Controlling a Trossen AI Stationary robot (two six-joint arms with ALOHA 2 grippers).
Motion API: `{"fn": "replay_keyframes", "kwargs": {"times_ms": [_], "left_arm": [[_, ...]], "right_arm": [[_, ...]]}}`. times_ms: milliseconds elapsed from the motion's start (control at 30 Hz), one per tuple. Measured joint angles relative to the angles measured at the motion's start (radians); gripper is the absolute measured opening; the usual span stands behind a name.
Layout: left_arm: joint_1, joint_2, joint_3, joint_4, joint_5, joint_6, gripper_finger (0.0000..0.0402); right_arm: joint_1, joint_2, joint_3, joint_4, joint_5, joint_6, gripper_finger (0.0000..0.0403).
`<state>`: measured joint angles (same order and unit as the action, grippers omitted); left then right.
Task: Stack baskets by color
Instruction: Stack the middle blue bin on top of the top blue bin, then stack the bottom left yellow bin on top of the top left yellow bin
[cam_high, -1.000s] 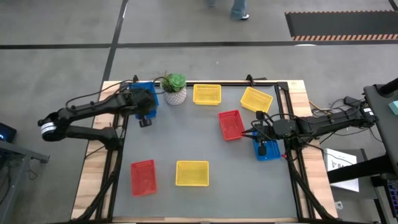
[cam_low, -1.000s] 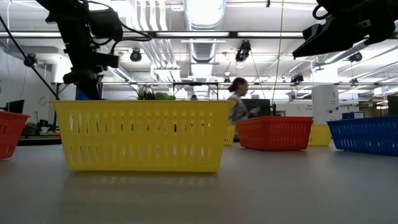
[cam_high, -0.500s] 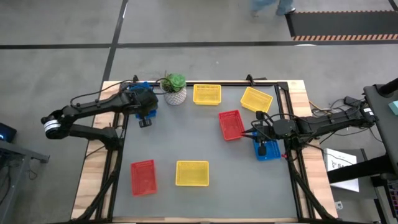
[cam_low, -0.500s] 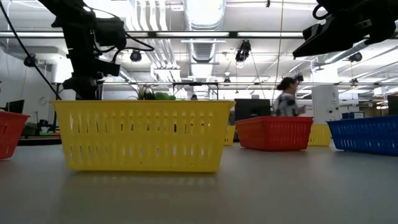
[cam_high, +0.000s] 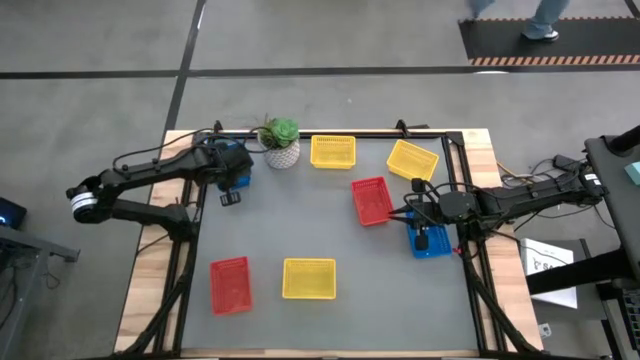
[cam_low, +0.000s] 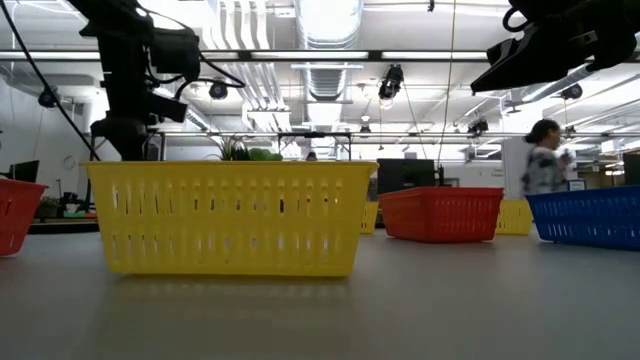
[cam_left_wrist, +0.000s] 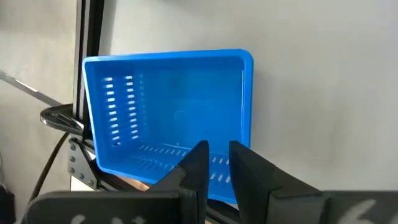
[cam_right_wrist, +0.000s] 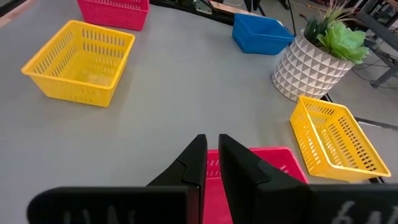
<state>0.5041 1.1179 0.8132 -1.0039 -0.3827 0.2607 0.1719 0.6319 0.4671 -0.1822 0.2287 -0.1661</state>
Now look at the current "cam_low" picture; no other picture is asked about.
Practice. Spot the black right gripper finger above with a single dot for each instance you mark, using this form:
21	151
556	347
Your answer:
540	65
510	50

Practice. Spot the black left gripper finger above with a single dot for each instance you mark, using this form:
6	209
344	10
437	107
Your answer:
130	152

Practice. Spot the red plastic basket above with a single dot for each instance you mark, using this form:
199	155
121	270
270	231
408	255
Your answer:
20	215
440	215

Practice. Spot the blue plastic basket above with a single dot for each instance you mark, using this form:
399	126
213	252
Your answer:
590	217

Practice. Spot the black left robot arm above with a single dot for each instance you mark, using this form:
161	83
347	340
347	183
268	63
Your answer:
125	65

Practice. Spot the small potted plant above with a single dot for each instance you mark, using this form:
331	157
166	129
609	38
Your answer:
48	206

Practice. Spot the black computer monitor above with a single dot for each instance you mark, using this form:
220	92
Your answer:
25	171
632	170
405	175

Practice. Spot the white building column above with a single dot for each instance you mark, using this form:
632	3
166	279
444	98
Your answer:
511	165

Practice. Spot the person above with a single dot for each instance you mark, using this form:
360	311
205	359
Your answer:
542	170

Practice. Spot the black hanging spotlight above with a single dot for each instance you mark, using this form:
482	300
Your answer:
391	80

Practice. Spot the plant in triangle-patterned pot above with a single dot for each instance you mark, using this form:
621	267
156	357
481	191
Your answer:
260	154

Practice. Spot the black round ceiling camera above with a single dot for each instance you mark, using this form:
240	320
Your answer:
218	90
48	98
572	92
478	127

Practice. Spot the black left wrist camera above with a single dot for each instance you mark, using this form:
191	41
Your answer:
167	107

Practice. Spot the round wall clock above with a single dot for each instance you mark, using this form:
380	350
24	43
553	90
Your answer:
69	162

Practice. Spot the black table edge rail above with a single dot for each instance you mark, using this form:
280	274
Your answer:
65	226

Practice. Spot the black top frame beam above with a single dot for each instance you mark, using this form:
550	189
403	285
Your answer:
375	55

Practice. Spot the silver ceiling air duct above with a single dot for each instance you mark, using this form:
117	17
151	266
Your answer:
327	30

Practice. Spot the black metal frame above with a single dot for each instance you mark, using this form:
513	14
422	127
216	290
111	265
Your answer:
315	135

